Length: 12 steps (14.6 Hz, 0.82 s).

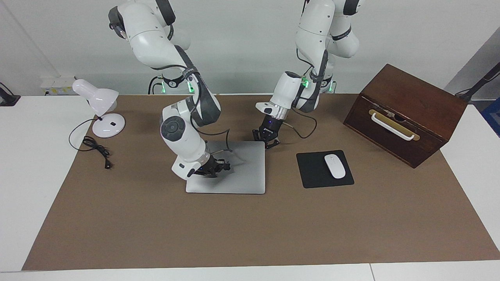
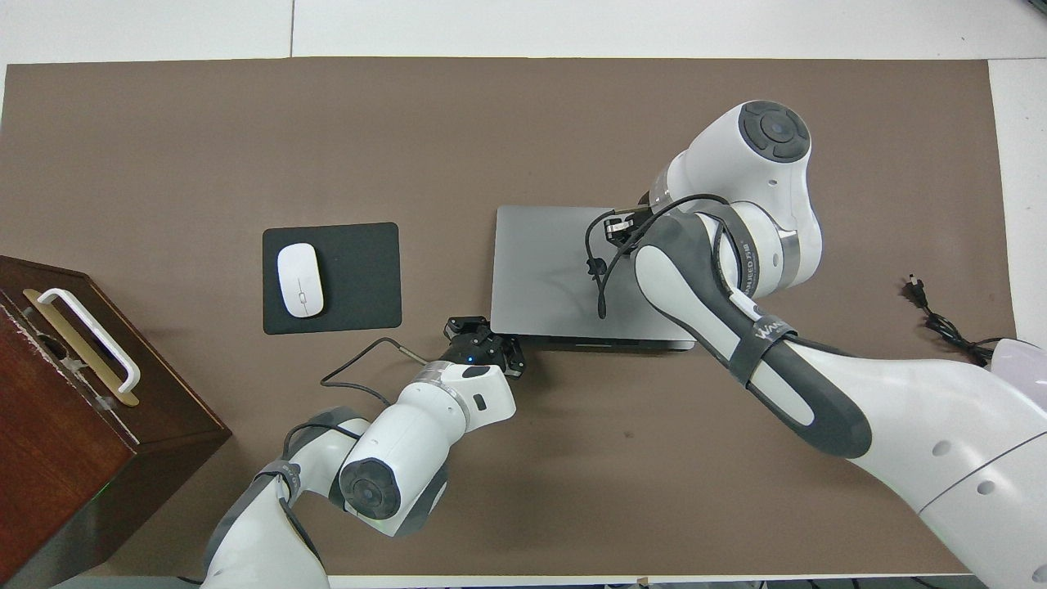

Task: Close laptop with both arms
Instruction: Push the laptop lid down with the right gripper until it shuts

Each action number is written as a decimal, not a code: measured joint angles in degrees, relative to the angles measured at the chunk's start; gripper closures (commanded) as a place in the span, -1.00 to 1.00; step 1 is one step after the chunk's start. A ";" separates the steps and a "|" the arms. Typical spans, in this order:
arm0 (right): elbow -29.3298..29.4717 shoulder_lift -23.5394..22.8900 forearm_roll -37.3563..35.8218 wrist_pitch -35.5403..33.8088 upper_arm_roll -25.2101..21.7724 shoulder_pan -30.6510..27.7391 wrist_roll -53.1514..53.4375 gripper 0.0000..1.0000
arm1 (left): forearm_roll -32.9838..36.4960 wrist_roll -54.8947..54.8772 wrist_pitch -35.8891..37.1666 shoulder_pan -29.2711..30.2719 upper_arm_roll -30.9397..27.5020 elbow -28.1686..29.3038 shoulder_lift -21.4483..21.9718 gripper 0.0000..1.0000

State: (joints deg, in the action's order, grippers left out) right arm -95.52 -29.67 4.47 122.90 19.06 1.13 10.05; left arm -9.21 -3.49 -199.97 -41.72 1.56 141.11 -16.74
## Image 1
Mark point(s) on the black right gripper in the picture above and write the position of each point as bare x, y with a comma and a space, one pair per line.
209, 167

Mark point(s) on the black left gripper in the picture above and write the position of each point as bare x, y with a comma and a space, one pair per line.
270, 127

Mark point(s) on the grey aluminium laptop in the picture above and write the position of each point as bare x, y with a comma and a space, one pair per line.
242, 175

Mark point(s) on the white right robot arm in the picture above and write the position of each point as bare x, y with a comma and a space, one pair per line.
183, 136

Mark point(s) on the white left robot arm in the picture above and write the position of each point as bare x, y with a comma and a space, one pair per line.
308, 35

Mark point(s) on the black mouse pad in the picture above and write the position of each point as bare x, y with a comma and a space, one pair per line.
312, 171

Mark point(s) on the brown table mat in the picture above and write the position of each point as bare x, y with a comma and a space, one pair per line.
234, 234

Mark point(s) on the white computer mouse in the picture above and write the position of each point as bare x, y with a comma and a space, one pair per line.
334, 166

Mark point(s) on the white desk lamp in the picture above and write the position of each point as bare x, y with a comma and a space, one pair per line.
97, 97

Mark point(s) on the dark brown wooden box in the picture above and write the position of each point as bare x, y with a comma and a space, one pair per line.
429, 105

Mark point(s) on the white power strip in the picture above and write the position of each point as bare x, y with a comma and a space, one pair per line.
54, 88

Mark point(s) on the black desk clamp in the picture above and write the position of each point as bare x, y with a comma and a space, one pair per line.
8, 99

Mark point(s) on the black stand pole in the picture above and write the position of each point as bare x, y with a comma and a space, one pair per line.
484, 80

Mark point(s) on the blue crate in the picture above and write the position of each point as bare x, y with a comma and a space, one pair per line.
494, 117

